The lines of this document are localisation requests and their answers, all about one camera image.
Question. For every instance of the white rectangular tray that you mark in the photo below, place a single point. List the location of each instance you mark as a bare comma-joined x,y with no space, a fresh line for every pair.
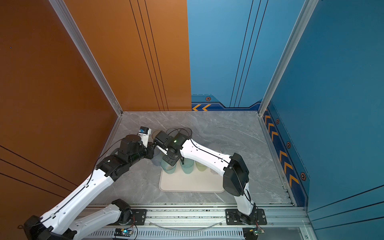
195,182

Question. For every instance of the light green tall cup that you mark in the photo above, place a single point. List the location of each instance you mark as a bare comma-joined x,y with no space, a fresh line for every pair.
201,167

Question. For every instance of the aluminium frame rail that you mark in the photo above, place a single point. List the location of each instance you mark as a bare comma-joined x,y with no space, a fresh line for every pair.
205,215

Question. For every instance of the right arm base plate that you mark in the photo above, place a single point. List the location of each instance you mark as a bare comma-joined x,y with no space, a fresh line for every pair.
232,216

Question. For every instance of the teal tall cup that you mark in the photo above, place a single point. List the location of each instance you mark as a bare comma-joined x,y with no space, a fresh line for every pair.
167,167
187,165

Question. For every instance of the left aluminium corner post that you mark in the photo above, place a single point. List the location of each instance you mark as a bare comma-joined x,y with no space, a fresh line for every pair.
75,34

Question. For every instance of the light blue plastic cup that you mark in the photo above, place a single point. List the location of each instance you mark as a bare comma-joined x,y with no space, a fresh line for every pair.
157,158

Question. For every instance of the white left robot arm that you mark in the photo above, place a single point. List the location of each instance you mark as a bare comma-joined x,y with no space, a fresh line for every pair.
60,222

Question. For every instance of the dark grey tall cup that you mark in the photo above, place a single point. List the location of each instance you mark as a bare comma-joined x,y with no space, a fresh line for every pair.
187,132

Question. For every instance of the right green circuit board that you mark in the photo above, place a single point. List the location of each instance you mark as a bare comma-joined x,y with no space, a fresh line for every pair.
252,233

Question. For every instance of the right aluminium corner post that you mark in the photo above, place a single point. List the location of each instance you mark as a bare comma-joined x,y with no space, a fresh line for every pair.
295,36

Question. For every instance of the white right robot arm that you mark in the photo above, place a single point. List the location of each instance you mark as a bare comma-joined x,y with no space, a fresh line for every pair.
232,168

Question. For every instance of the aluminium corner post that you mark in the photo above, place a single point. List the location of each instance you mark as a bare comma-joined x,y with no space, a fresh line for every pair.
75,34
295,36

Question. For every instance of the left green circuit board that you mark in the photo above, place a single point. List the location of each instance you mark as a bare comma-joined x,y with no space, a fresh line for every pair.
123,233

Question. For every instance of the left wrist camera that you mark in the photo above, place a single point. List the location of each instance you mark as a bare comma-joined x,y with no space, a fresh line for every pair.
144,133

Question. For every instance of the blue-grey tall plastic cup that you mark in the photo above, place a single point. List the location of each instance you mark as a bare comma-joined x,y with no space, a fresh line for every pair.
172,131

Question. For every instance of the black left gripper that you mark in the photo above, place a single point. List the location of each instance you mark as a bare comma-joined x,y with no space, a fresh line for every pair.
150,149

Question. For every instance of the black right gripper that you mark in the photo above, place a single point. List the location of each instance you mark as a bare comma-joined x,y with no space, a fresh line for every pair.
171,162

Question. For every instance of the clear faceted glass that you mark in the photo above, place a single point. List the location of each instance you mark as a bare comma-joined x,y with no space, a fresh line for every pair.
213,172

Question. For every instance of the green circuit board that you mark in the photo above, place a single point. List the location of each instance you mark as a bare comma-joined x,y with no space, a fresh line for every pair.
123,233
252,233

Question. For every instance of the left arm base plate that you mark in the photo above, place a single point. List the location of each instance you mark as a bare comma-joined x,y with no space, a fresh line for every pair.
138,216

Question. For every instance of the yellow tall plastic cup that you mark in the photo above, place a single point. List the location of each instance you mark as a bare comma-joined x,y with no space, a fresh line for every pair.
155,133

